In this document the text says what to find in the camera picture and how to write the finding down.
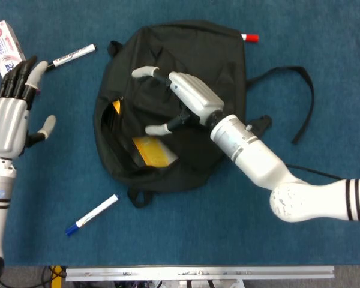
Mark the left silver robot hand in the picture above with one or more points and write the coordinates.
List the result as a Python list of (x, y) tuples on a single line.
[(6, 123)]

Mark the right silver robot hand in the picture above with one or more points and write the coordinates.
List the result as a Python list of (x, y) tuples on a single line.
[(198, 96)]

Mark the black fabric backpack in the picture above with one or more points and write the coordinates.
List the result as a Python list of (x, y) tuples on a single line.
[(183, 48)]

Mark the yellow Lexikon book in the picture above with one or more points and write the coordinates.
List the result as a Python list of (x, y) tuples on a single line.
[(151, 151)]

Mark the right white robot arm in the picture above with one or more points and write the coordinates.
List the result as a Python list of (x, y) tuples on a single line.
[(258, 156)]

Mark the white and pink toothpaste box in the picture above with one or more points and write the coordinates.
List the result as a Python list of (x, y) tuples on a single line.
[(3, 45)]

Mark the white marker with red cap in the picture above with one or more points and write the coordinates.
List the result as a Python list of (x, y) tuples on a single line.
[(252, 37)]

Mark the white marker with black cap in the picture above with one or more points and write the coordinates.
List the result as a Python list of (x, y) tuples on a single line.
[(75, 55)]

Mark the white marker with blue cap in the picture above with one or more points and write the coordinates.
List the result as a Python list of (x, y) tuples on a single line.
[(93, 214)]

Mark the blue table cloth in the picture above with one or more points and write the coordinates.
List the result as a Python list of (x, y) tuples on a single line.
[(198, 234)]

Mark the yellow orange frame piece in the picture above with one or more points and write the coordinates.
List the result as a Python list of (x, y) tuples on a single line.
[(57, 279)]

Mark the aluminium rail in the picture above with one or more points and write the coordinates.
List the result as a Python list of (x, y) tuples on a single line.
[(198, 273)]

